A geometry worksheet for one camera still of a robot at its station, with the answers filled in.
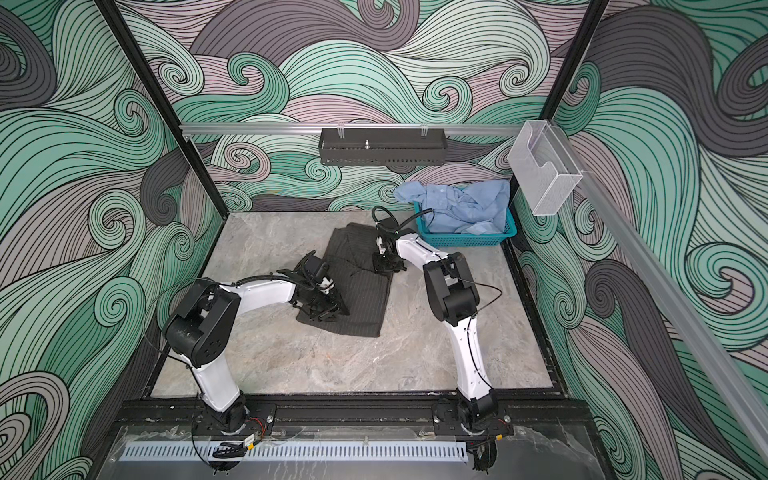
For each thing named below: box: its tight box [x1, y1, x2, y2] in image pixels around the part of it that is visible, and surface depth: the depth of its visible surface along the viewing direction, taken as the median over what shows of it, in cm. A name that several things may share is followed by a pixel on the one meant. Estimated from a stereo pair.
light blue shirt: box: [394, 179, 510, 235], surface depth 115 cm
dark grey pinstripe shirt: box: [296, 223, 393, 337], surface depth 97 cm
